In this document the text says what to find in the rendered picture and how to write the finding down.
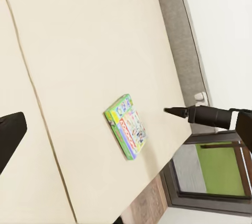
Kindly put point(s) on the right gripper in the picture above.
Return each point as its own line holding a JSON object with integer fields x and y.
{"x": 196, "y": 114}

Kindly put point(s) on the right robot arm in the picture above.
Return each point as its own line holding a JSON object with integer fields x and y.
{"x": 209, "y": 116}

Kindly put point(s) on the door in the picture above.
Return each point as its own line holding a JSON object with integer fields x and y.
{"x": 210, "y": 173}

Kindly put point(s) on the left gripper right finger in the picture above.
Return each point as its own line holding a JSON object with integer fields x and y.
{"x": 244, "y": 128}

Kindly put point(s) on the bed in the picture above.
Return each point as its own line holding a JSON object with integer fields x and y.
{"x": 63, "y": 63}

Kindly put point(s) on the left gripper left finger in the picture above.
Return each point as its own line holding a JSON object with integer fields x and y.
{"x": 13, "y": 128}

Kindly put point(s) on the board game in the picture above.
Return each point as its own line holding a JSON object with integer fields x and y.
{"x": 127, "y": 126}

